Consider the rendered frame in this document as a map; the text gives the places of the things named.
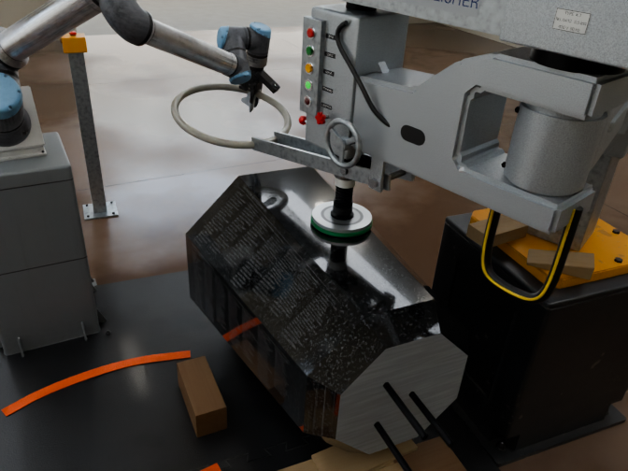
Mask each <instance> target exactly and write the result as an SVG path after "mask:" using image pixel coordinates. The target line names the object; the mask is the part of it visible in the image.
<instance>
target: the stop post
mask: <svg viewBox="0 0 628 471"><path fill-rule="evenodd" d="M62 43H63V50H64V53H68V58H69V63H70V69H71V75H72V80H73V87H74V93H75V98H76V104H77V110H78V120H79V127H80V132H81V138H82V144H83V149H84V155H85V162H86V167H87V173H88V179H89V184H90V190H91V196H92V202H93V203H92V204H87V205H83V213H84V220H85V221H87V220H94V219H102V218H109V217H116V216H119V215H118V210H117V207H116V202H115V201H110V202H106V198H105V191H104V184H103V178H102V172H101V165H100V159H99V152H98V147H97V140H96V133H95V127H94V121H93V109H92V103H91V97H90V90H89V83H88V78H87V71H86V64H85V58H84V52H88V51H87V44H86V37H85V35H84V33H77V34H76V35H70V34H66V35H64V36H62Z"/></svg>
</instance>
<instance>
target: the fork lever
mask: <svg viewBox="0 0 628 471"><path fill-rule="evenodd" d="M274 136H276V137H277V139H278V142H277V143H275V142H271V141H268V140H264V139H261V138H258V137H252V138H251V141H253V143H254V146H255V147H254V149H253V150H256V151H259V152H262V153H265V154H269V155H272V156H275V157H279V158H281V159H284V160H287V161H291V162H294V163H297V164H302V165H305V166H309V167H312V168H315V169H319V170H321V171H324V172H327V173H331V174H334V175H337V176H340V177H343V178H349V179H352V180H355V181H358V182H362V183H364V184H367V185H369V186H370V187H371V188H372V189H374V188H376V187H377V186H378V182H377V181H376V180H375V179H374V178H371V179H369V175H370V169H369V168H366V167H362V166H359V165H355V166H354V167H352V168H347V169H346V168H341V167H339V166H337V165H336V164H334V163H333V162H332V160H331V159H330V158H329V156H328V154H327V151H326V150H324V149H322V148H320V147H318V146H316V145H314V144H311V143H309V142H307V141H306V139H305V138H302V137H299V136H292V135H288V134H284V133H281V132H277V131H275V132H274ZM395 178H401V179H404V180H408V181H414V175H412V174H410V173H408V172H406V171H404V170H402V169H400V168H397V167H395V166H393V165H391V164H387V163H386V167H385V174H384V181H383V190H386V191H390V190H391V180H393V179H395Z"/></svg>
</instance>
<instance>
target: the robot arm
mask: <svg viewBox="0 0 628 471"><path fill-rule="evenodd" d="M101 12H102V14H103V16H104V17H105V19H106V21H107V23H108V24H109V25H110V27H111V28H112V29H113V30H114V31H115V32H116V33H117V34H118V35H119V36H120V37H121V38H123V39H124V40H125V41H127V42H128V43H130V44H133V45H135V46H138V47H140V46H143V45H145V44H146V45H148V46H151V47H154V48H155V49H158V50H162V51H165V52H167V53H170V54H172V55H175V56H178V57H179V58H182V59H184V60H187V61H190V62H192V63H195V64H199V65H201V66H203V67H206V68H208V69H211V70H213V71H216V72H219V73H221V74H223V75H225V76H226V77H229V81H230V83H231V84H234V85H238V84H239V89H242V90H243V91H249V92H248V94H247V96H246V97H242V98H241V101H242V102H243V103H244V104H246V105H247V106H249V111H250V112H252V111H253V108H254V107H257V106H258V103H259V100H260V98H257V97H256V93H257V92H259V91H260V92H261V91H262V88H263V85H265V86H266V87H267V88H268V89H269V90H270V91H271V92H272V93H275V92H277V91H278V89H279V88H280V86H279V85H278V84H277V83H276V82H275V81H274V80H273V79H272V78H271V77H270V76H269V75H268V74H267V73H266V72H265V71H264V67H266V65H267V58H268V51H269V44H270V38H271V29H270V28H269V26H267V25H265V24H263V23H260V22H252V23H251V24H250V27H248V26H229V25H227V26H221V27H220V28H219V30H218V33H217V46H218V47H215V46H213V45H211V44H208V43H207V42H205V41H202V40H200V39H198V38H196V37H193V36H190V35H188V34H185V33H183V32H181V31H179V30H177V29H175V28H173V27H170V26H168V25H166V24H164V23H161V22H159V21H156V20H154V19H153V18H152V16H151V14H150V13H149V12H148V11H147V10H144V9H143V8H142V7H141V6H140V5H139V4H138V3H137V1H136V0H49V1H48V2H47V3H45V4H44V5H42V6H41V7H39V8H37V9H35V10H34V11H32V12H31V13H29V14H28V15H26V16H25V17H23V18H22V19H20V20H19V21H17V22H15V23H14V24H12V25H11V26H9V27H8V28H4V27H1V26H0V147H11V146H15V145H18V144H20V143H22V141H23V140H25V139H26V137H27V136H29V134H30V131H31V119H30V116H29V114H28V112H27V111H26V110H25V108H24V107H23V102H22V93H21V85H20V79H19V72H18V71H19V70H20V69H21V68H23V67H25V66H26V65H27V64H28V62H29V56H31V55H32V54H34V53H36V52H37V51H39V50H41V49H43V48H45V47H46V46H48V45H49V44H50V43H52V42H53V41H55V40H57V39H58V38H60V37H62V36H64V35H66V34H67V33H69V32H71V31H72V30H74V29H75V28H77V27H79V26H80V25H82V24H83V23H84V22H86V21H88V20H90V19H92V18H93V17H95V16H96V15H98V14H100V13H101ZM246 50H247V52H246ZM254 102H255V103H254Z"/></svg>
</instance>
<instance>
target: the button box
mask: <svg viewBox="0 0 628 471"><path fill-rule="evenodd" d="M325 24H326V21H325V20H321V19H318V18H314V17H311V16H304V21H303V43H302V64H301V86H300V107H299V109H300V110H302V111H304V112H306V113H308V114H310V115H312V116H316V115H317V113H318V112H321V85H322V70H323V54H324V39H325ZM309 26H312V27H313V28H314V30H315V37H314V38H313V39H309V38H308V36H307V28H308V27H309ZM307 45H312V46H313V48H314V55H313V56H312V57H308V56H307V52H306V49H307ZM307 62H311V63H312V65H313V73H312V74H310V75H309V74H308V73H307V71H306V63H307ZM306 79H310V80H311V82H312V90H311V91H308V90H307V89H306V88H305V80H306ZM306 95H308V96H309V97H310V98H311V106H310V107H306V105H305V104H304V97H305V96H306Z"/></svg>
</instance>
